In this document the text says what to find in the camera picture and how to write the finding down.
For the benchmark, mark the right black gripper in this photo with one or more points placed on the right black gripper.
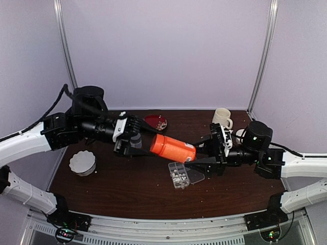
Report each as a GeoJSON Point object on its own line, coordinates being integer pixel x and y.
{"type": "Point", "coordinates": [211, 164]}

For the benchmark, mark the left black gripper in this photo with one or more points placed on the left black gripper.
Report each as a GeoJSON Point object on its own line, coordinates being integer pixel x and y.
{"type": "Point", "coordinates": [129, 151]}

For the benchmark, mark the grey lid pill bottle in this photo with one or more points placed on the grey lid pill bottle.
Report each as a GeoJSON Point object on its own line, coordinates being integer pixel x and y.
{"type": "Point", "coordinates": [136, 141]}

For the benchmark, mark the orange pill bottle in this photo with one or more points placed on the orange pill bottle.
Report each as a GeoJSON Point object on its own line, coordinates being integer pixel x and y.
{"type": "Point", "coordinates": [172, 149]}

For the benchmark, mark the clear plastic pill organizer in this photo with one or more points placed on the clear plastic pill organizer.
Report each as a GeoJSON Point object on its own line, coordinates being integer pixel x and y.
{"type": "Point", "coordinates": [182, 176]}

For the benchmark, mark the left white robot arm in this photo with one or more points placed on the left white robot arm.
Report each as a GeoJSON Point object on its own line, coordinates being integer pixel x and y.
{"type": "Point", "coordinates": [26, 142]}

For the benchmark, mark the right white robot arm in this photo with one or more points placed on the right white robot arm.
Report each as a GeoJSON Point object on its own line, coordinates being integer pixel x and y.
{"type": "Point", "coordinates": [301, 165]}

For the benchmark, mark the red floral plate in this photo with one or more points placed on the red floral plate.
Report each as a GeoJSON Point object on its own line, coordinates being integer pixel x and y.
{"type": "Point", "coordinates": [156, 121]}

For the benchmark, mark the white small bowl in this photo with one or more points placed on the white small bowl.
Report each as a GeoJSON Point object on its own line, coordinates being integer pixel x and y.
{"type": "Point", "coordinates": [240, 133]}

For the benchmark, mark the cream textured mug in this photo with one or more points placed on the cream textured mug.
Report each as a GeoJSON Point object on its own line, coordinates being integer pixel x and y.
{"type": "Point", "coordinates": [222, 117]}

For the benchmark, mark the white scalloped bowl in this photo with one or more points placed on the white scalloped bowl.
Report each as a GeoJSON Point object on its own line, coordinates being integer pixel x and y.
{"type": "Point", "coordinates": [83, 163]}

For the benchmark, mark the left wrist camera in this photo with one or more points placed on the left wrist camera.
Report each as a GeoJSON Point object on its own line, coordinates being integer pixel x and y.
{"type": "Point", "coordinates": [126, 126]}

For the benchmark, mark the front aluminium rail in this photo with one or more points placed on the front aluminium rail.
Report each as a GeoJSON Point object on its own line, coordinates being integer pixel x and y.
{"type": "Point", "coordinates": [216, 230]}

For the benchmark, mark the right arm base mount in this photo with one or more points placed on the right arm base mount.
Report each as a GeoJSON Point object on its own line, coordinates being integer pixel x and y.
{"type": "Point", "coordinates": [273, 215]}

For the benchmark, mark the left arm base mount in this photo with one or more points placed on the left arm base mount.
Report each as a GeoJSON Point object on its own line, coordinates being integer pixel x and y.
{"type": "Point", "coordinates": [65, 218]}

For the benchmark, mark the left aluminium frame post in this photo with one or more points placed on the left aluminium frame post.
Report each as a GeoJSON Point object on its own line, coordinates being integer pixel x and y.
{"type": "Point", "coordinates": [64, 43]}

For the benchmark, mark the aluminium frame post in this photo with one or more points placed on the aluminium frame post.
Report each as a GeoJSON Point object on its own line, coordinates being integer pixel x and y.
{"type": "Point", "coordinates": [270, 29]}
{"type": "Point", "coordinates": [64, 43]}

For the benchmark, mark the right aluminium frame post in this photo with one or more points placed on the right aluminium frame post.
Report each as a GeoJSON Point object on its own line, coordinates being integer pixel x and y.
{"type": "Point", "coordinates": [270, 29]}

